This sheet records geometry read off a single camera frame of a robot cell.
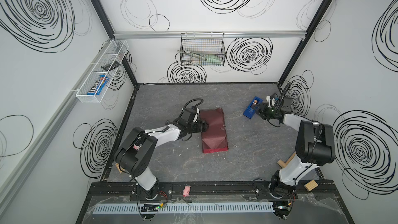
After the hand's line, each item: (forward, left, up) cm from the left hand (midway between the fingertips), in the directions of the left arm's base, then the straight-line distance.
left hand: (204, 126), depth 91 cm
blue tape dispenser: (+11, -29, +1) cm, 31 cm away
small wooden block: (-29, -53, -4) cm, 60 cm away
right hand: (+11, -30, +5) cm, 33 cm away
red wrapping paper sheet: (-8, -5, +1) cm, 10 cm away
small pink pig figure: (-33, +8, -4) cm, 34 cm away
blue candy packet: (+1, +51, +29) cm, 59 cm away
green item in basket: (+27, -4, +28) cm, 39 cm away
